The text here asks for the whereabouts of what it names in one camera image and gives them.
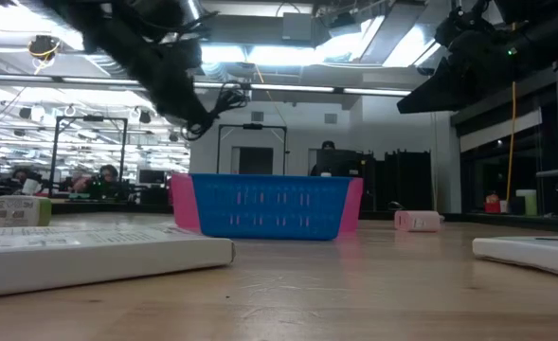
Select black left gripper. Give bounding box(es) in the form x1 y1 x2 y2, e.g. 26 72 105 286
117 41 216 131

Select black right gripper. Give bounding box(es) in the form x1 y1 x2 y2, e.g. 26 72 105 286
396 40 526 115

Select pink wall charger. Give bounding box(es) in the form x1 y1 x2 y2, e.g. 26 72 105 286
393 209 443 233

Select white box with text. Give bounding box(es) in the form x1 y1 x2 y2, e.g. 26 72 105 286
0 222 237 299

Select white box with adapter print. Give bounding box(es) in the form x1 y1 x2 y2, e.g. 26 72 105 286
471 235 558 281

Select pink plastic bin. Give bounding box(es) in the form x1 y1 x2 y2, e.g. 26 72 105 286
170 172 365 234

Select blue slotted plastic bin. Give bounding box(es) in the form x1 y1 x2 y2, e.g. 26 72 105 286
189 172 353 242

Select black monitor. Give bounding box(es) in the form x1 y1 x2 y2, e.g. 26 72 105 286
137 169 167 187
314 149 363 179

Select black partition panels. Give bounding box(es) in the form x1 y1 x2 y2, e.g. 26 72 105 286
361 149 434 213

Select long ceiling light bar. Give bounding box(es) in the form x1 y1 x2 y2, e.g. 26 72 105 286
0 72 412 98

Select red container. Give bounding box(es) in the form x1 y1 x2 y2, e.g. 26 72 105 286
483 190 502 214

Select small white green box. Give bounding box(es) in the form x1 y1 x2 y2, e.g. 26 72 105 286
0 194 53 228

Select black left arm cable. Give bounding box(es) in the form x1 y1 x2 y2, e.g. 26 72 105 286
181 84 250 142

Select black background rig frame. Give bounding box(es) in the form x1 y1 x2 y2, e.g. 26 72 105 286
48 115 129 196
215 123 289 176

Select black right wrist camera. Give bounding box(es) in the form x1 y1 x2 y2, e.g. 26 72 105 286
433 5 483 51

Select yellow cable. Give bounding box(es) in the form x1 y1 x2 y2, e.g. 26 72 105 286
504 80 517 205

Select ceiling reel with yellow cable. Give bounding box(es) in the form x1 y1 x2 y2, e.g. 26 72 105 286
27 34 63 76

